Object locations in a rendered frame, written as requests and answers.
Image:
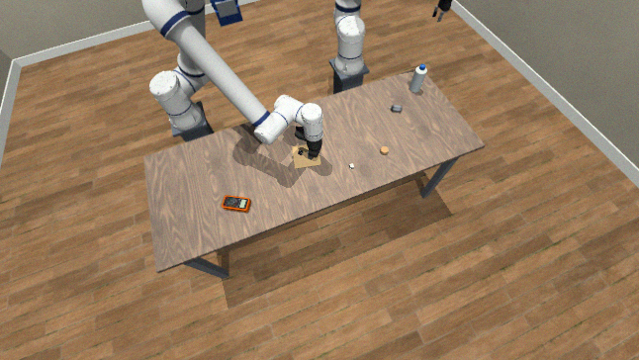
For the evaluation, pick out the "orange digital multimeter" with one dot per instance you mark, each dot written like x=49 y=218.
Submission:
x=234 y=203

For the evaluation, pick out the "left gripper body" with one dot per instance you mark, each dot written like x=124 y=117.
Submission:
x=444 y=5

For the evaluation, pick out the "tan flat mat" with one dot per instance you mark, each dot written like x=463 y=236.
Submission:
x=301 y=161

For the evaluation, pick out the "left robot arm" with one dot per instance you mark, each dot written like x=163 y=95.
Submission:
x=350 y=34

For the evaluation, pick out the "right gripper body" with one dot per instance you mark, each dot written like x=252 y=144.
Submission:
x=314 y=143

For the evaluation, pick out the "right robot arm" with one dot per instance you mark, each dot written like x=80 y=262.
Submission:
x=171 y=19

